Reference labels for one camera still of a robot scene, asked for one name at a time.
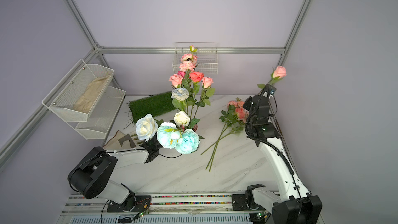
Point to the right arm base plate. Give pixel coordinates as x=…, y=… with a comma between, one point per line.
x=245, y=202

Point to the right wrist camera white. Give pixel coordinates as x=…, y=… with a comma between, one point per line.
x=269, y=91

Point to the mint green peony stem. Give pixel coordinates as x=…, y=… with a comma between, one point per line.
x=170, y=137

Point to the large white rose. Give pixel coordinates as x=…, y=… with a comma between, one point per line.
x=146, y=128

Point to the beige cloth in shelf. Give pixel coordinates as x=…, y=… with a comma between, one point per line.
x=92, y=92

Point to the pale blue grey rose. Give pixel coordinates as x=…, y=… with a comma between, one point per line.
x=180, y=94

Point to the coral rose stem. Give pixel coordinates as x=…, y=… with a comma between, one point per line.
x=277, y=75

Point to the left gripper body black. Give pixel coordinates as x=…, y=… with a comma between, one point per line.
x=159, y=145

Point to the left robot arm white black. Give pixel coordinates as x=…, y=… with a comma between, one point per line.
x=92, y=176

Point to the white mesh two-tier shelf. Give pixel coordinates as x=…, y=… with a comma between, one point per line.
x=97, y=123

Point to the white wire wall basket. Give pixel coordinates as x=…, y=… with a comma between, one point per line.
x=207, y=53

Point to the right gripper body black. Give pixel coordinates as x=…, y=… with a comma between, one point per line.
x=249, y=105

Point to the red rose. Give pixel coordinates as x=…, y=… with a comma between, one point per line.
x=196, y=76

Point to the light pink rose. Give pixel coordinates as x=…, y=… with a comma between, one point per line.
x=176, y=80

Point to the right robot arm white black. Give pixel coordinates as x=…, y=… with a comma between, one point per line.
x=294, y=204

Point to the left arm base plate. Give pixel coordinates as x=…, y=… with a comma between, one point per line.
x=134, y=204

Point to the green artificial grass mat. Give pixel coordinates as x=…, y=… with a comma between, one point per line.
x=155, y=105

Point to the beige work glove on table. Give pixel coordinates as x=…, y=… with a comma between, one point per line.
x=120, y=141

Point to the orange pink peony stem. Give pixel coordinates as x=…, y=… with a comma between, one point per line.
x=238, y=112

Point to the aluminium front rail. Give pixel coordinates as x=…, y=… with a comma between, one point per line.
x=198, y=208

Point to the small white rose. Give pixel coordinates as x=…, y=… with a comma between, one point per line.
x=181, y=119

